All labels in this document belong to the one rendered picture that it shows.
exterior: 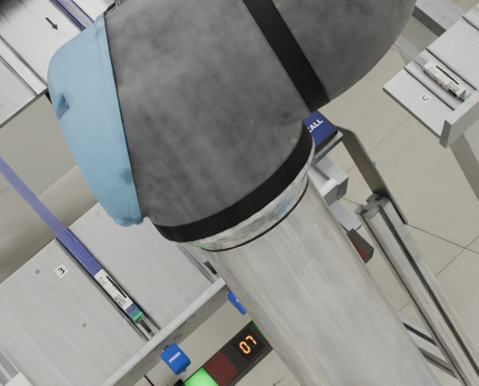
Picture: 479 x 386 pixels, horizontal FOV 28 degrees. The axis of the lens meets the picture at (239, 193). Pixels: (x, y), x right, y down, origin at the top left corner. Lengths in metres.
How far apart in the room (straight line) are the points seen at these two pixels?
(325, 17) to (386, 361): 0.25
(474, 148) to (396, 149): 1.19
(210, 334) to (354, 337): 0.96
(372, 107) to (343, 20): 2.44
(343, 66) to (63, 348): 0.75
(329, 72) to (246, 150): 0.06
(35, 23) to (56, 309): 0.42
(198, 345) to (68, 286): 0.41
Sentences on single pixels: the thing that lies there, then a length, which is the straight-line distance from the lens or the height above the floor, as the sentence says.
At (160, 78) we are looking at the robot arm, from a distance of 0.53.
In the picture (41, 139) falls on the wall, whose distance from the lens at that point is 3.14.
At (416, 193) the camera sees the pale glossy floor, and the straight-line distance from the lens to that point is 2.50.
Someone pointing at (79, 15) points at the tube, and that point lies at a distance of 1.39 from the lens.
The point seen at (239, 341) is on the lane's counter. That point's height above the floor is 0.66.
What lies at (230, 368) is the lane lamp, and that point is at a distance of 1.19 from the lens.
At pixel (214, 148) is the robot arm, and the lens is 0.54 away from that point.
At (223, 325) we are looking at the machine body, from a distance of 1.59.
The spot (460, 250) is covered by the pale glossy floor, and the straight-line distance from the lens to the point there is 2.25.
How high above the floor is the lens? 1.33
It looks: 27 degrees down
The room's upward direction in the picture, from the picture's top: 34 degrees counter-clockwise
